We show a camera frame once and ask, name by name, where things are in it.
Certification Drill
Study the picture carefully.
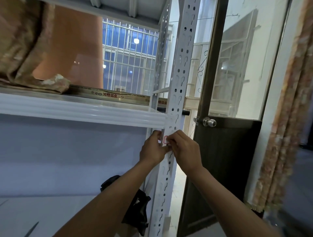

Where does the person's right hand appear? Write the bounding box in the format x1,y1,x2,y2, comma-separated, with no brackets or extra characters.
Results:
167,130,204,173

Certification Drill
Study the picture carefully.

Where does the person's left hand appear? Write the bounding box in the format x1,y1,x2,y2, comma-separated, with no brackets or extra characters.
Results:
139,130,171,165

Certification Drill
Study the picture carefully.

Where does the person's right forearm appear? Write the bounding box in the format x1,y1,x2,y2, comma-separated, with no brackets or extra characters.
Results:
184,166,284,237

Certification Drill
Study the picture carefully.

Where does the person's left forearm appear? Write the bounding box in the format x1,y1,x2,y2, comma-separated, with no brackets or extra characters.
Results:
52,159,163,237

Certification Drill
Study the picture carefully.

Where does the silver round door knob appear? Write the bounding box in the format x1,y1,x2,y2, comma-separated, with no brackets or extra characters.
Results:
194,116,217,128

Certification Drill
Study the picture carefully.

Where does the dark brown glass door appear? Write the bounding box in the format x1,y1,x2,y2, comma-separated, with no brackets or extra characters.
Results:
177,0,292,237

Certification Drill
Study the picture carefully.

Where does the black cloth bag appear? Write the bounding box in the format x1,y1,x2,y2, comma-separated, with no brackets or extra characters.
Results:
100,175,151,236

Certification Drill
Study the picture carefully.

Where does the long aluminium profile strip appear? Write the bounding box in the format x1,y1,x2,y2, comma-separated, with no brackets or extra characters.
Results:
66,84,169,108

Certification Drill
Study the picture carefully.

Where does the white ornate metal gate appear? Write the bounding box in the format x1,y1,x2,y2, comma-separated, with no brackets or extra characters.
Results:
186,42,211,98

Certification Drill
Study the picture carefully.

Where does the white metal shelving rack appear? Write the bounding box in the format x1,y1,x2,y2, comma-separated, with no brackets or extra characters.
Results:
0,0,201,237

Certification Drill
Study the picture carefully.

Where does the white window security grille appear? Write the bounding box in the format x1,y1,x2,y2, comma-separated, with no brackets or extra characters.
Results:
102,18,171,96

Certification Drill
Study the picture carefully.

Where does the patterned beige curtain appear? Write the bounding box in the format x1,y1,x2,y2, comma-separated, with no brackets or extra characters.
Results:
251,0,313,212

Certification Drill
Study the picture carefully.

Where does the orange brown board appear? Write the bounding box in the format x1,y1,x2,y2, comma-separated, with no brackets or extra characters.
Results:
32,4,103,89

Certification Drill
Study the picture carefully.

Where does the brown patterned folded fabric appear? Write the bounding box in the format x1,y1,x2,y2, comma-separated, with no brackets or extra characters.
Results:
0,0,71,94

